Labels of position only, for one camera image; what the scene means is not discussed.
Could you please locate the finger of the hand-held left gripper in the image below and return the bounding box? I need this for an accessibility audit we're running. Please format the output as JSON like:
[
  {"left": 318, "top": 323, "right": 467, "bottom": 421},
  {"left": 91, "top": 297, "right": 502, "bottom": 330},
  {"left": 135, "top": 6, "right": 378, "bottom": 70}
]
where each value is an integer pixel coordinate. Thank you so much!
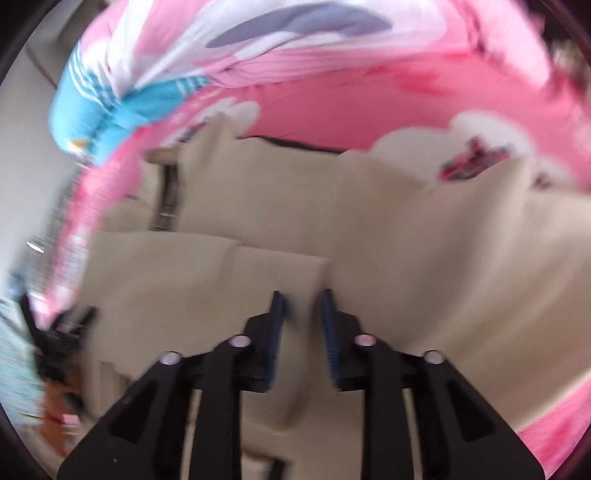
[{"left": 51, "top": 305, "right": 99, "bottom": 337}]

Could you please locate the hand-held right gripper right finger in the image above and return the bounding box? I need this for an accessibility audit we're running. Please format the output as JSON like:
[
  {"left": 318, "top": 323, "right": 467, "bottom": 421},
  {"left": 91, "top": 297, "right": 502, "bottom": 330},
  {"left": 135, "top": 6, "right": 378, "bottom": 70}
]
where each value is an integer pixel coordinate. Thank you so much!
[{"left": 320, "top": 288, "right": 546, "bottom": 480}]

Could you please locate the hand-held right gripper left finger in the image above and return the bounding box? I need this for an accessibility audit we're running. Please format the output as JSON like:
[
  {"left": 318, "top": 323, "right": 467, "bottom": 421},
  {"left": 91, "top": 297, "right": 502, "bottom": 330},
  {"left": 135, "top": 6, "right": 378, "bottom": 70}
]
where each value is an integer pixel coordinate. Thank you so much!
[{"left": 56, "top": 290, "right": 291, "bottom": 480}]

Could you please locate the beige garment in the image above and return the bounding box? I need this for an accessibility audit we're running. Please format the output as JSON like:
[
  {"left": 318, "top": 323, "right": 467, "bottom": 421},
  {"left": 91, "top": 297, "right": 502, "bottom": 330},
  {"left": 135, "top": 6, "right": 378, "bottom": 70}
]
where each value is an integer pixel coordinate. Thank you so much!
[{"left": 81, "top": 113, "right": 587, "bottom": 480}]

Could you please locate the light blue floral cloth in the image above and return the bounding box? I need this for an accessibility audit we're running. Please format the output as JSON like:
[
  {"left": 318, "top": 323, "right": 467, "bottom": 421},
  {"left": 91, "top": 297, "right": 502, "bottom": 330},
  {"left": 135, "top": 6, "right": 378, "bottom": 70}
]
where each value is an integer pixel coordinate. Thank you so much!
[{"left": 0, "top": 272, "right": 44, "bottom": 421}]

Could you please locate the pink floral bed sheet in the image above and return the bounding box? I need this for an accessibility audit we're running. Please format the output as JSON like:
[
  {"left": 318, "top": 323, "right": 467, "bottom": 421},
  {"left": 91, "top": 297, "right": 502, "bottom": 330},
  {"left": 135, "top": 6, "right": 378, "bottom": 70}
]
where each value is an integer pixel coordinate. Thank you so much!
[{"left": 41, "top": 28, "right": 591, "bottom": 476}]

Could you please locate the blue pink white quilt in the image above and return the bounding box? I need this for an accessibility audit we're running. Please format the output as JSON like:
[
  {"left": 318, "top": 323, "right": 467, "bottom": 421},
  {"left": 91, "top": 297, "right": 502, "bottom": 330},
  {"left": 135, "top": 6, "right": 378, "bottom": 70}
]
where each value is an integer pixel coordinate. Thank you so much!
[{"left": 48, "top": 0, "right": 448, "bottom": 162}]

